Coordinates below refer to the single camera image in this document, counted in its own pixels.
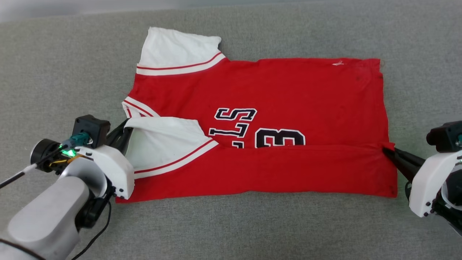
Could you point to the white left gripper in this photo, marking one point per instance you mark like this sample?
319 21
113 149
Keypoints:
112 166

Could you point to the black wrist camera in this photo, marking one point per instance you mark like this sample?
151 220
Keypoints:
90 128
445 135

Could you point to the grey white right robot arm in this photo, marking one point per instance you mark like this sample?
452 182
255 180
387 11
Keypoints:
453 213

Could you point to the red white basketball jersey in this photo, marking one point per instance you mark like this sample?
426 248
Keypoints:
288 94

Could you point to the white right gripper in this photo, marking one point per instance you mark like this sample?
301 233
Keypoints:
427 180

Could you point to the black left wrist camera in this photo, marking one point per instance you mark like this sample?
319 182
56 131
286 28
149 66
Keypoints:
90 128

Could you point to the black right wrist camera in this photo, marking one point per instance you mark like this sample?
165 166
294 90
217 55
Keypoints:
445 135

